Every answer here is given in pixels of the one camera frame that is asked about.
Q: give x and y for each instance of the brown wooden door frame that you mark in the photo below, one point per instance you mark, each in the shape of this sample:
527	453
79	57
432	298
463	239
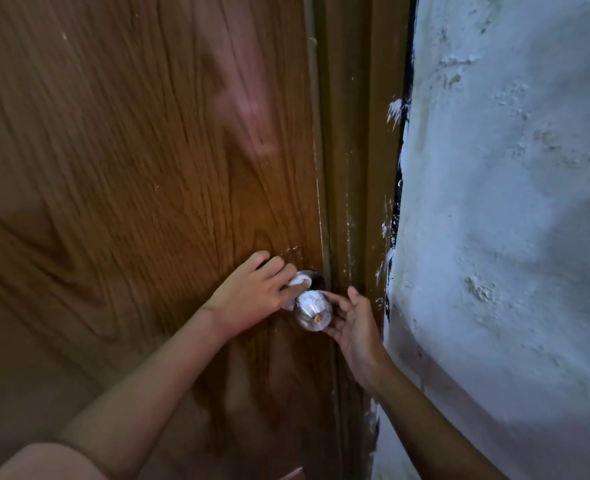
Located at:
360	144

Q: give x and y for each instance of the pink sleeve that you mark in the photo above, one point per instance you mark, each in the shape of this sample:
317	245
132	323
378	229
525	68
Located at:
49	462

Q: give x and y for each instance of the silver round door knob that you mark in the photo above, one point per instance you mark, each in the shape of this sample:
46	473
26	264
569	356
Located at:
313	310

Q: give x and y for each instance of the person's right hand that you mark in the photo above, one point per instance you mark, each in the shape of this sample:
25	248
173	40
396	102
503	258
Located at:
362	334

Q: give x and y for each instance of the person's left hand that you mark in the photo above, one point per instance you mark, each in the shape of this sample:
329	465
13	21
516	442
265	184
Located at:
247	299

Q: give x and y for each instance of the person's right thumb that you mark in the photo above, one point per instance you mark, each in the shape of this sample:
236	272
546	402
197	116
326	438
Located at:
353	297

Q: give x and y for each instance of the white cleaning cloth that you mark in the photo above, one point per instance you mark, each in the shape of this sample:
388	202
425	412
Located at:
300	282

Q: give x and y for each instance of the person's left forearm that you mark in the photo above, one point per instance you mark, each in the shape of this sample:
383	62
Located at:
144	389

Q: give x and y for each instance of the person's left little finger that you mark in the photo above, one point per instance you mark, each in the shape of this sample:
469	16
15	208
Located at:
256	260

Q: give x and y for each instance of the person's right forearm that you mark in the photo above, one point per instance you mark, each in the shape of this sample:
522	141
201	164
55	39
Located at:
425	429

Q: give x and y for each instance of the brown wooden door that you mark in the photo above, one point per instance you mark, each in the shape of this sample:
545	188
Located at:
124	144

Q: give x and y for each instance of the person's left middle finger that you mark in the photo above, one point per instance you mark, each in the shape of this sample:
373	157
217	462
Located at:
284	274

